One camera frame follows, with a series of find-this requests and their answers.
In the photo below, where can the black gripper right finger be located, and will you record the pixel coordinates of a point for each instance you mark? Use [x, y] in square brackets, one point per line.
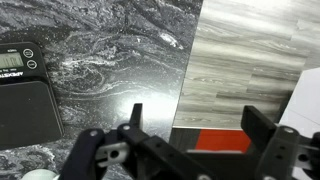
[283, 150]

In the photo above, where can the red floor mat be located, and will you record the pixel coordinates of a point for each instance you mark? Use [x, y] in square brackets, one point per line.
[223, 140]

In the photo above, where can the black digital kitchen scale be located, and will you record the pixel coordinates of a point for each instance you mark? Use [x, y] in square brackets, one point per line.
[26, 110]

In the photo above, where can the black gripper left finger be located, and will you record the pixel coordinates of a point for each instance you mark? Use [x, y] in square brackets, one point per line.
[156, 156]

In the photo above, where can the white ceramic mug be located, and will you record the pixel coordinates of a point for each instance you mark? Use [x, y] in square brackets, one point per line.
[38, 175]

